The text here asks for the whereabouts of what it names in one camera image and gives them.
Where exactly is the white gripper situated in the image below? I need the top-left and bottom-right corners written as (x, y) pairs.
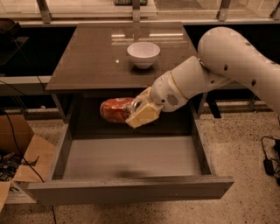
top-left (125, 71), bottom-right (187, 129)

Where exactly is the red coke can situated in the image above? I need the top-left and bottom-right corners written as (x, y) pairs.
top-left (100, 97), bottom-right (134, 123)

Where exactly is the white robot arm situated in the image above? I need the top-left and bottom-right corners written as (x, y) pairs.
top-left (126, 27), bottom-right (280, 129)

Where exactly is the grey cabinet with glossy top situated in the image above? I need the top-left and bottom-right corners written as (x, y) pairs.
top-left (46, 22), bottom-right (197, 122)

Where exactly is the open grey top drawer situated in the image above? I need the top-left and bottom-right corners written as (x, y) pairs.
top-left (28, 97), bottom-right (234, 205)

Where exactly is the white ceramic bowl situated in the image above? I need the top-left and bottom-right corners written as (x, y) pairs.
top-left (127, 42), bottom-right (160, 69)

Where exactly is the brown cardboard box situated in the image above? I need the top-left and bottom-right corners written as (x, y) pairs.
top-left (0, 115), bottom-right (56, 211)

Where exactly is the metal window railing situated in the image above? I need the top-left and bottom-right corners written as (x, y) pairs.
top-left (0, 0), bottom-right (280, 26)

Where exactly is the black power adapter with cable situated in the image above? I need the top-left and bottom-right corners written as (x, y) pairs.
top-left (261, 136), bottom-right (280, 186)

